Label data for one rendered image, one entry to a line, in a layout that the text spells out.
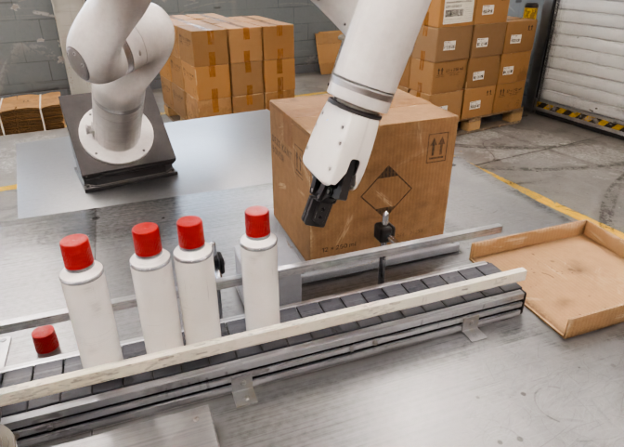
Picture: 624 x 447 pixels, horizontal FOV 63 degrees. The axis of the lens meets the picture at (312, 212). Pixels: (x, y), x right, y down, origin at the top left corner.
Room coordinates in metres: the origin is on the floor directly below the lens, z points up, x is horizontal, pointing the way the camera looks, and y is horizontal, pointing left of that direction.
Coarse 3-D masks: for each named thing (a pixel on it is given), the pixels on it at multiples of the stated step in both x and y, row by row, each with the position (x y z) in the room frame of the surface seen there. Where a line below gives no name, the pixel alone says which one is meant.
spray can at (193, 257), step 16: (176, 224) 0.58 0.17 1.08; (192, 224) 0.57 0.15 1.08; (192, 240) 0.57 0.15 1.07; (176, 256) 0.57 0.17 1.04; (192, 256) 0.56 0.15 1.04; (208, 256) 0.57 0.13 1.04; (176, 272) 0.57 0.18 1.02; (192, 272) 0.56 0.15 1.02; (208, 272) 0.57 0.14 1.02; (192, 288) 0.56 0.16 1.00; (208, 288) 0.57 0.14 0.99; (192, 304) 0.56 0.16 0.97; (208, 304) 0.56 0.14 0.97; (192, 320) 0.56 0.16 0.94; (208, 320) 0.56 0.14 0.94; (192, 336) 0.56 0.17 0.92; (208, 336) 0.56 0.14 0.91
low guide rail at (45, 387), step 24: (432, 288) 0.67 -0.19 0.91; (456, 288) 0.68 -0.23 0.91; (480, 288) 0.69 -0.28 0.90; (336, 312) 0.61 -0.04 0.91; (360, 312) 0.62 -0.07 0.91; (384, 312) 0.63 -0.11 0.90; (240, 336) 0.56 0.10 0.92; (264, 336) 0.57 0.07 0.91; (288, 336) 0.58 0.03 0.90; (144, 360) 0.51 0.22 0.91; (168, 360) 0.52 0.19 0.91; (192, 360) 0.53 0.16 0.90; (24, 384) 0.47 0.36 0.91; (48, 384) 0.47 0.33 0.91; (72, 384) 0.48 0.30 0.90
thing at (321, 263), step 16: (496, 224) 0.80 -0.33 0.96; (416, 240) 0.75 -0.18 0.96; (432, 240) 0.75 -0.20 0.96; (448, 240) 0.76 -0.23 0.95; (336, 256) 0.69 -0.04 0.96; (352, 256) 0.70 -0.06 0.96; (368, 256) 0.71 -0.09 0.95; (288, 272) 0.66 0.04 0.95; (176, 288) 0.61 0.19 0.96; (224, 288) 0.63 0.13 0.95; (112, 304) 0.57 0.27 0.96; (128, 304) 0.58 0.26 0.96; (16, 320) 0.54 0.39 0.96; (32, 320) 0.54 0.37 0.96; (48, 320) 0.54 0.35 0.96; (64, 320) 0.55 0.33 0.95
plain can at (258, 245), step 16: (256, 208) 0.62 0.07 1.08; (256, 224) 0.60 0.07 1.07; (240, 240) 0.61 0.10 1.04; (256, 240) 0.60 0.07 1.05; (272, 240) 0.60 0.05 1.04; (240, 256) 0.60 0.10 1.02; (256, 256) 0.59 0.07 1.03; (272, 256) 0.60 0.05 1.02; (256, 272) 0.59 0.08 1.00; (272, 272) 0.60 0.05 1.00; (256, 288) 0.59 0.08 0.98; (272, 288) 0.59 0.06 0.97; (256, 304) 0.59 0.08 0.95; (272, 304) 0.59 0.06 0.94; (256, 320) 0.59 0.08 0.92; (272, 320) 0.59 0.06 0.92
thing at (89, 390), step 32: (384, 288) 0.72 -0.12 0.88; (416, 288) 0.72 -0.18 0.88; (512, 288) 0.72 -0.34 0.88; (288, 320) 0.64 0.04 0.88; (384, 320) 0.64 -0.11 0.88; (128, 352) 0.57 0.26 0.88; (256, 352) 0.57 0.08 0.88; (0, 384) 0.51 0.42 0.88; (96, 384) 0.51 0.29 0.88; (128, 384) 0.51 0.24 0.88
